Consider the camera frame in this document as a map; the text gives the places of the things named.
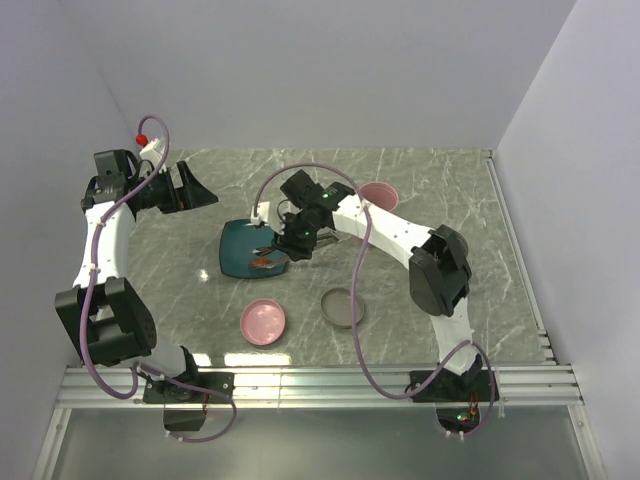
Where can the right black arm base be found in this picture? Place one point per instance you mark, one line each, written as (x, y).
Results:
(458, 399)

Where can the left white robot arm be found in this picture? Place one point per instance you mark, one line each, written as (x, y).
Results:
(106, 320)

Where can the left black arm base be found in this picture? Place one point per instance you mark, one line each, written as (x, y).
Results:
(185, 410)

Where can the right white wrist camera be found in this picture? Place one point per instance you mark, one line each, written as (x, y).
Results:
(267, 215)

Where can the pink round lid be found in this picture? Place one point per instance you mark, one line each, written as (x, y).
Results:
(262, 322)

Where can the teal square plate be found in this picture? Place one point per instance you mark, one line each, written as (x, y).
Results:
(238, 239)

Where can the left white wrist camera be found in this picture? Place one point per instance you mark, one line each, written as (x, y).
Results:
(152, 150)

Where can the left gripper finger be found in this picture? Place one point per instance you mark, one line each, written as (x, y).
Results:
(205, 196)
(184, 197)

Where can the pink cylindrical container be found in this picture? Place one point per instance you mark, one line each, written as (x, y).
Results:
(380, 194)

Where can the grey round lid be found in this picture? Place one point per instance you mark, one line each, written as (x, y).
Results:
(336, 307)

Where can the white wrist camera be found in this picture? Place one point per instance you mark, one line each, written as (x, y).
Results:
(152, 150)
(267, 215)

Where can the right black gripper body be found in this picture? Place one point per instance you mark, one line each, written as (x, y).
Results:
(296, 235)

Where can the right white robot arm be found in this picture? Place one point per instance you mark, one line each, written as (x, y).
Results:
(435, 259)

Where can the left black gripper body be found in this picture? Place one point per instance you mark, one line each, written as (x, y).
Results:
(159, 193)

